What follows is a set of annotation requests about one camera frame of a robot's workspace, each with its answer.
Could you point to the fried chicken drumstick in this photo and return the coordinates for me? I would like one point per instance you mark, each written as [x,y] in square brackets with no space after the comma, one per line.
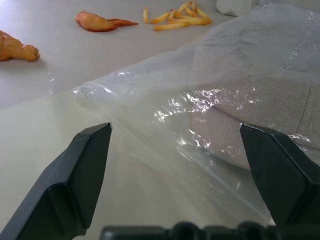
[15,48]

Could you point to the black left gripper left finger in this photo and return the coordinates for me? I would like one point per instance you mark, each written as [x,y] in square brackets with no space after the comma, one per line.
[65,185]

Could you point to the single french fry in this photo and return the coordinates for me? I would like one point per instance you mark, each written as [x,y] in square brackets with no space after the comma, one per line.
[145,15]

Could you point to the clear plastic bag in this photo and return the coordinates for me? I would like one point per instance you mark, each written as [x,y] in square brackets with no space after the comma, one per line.
[160,130]

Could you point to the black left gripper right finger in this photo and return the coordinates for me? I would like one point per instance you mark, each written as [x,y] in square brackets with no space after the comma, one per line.
[282,172]

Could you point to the orange fried shrimp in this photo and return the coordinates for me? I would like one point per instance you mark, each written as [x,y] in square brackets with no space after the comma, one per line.
[98,22]

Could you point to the pile of french fries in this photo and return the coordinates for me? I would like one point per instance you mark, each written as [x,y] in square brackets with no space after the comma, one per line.
[183,17]

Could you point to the white container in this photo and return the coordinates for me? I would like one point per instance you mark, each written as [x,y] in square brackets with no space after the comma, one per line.
[232,6]

